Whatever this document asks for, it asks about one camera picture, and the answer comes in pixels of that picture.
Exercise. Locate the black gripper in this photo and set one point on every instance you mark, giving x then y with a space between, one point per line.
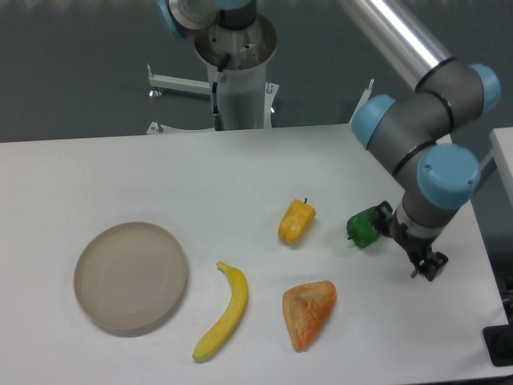
414 238

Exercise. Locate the beige round plate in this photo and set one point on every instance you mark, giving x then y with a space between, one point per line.
130 279

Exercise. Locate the white side table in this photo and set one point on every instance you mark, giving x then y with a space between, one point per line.
499 157

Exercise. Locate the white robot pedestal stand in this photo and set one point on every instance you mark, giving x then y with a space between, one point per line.
236 52

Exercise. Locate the yellow toy pepper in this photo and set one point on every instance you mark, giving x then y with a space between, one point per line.
296 221

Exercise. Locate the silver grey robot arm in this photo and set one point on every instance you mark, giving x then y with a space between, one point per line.
404 137

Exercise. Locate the yellow toy banana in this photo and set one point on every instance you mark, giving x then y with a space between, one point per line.
224 327

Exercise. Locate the green toy pepper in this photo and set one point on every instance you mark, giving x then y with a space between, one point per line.
361 228

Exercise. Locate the orange toy toast slice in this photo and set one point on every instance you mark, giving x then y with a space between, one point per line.
306 309

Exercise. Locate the black device at table edge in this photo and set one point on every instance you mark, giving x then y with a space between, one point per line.
498 340

